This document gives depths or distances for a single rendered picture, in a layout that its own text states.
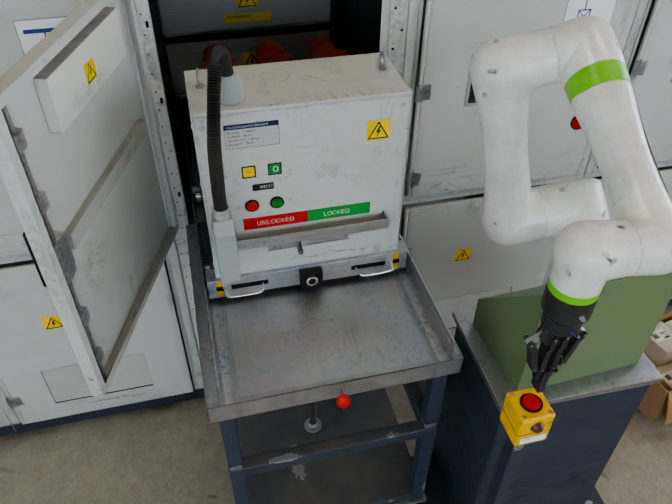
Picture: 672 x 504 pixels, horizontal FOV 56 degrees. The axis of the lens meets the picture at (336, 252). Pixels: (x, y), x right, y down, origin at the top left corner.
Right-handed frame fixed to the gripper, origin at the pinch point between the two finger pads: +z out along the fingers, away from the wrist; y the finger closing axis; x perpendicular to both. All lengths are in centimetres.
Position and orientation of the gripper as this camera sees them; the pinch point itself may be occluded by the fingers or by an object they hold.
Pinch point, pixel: (540, 376)
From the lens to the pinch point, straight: 140.1
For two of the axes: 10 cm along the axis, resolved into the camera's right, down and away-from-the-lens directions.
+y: -9.7, 1.6, -1.9
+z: -0.1, 7.5, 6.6
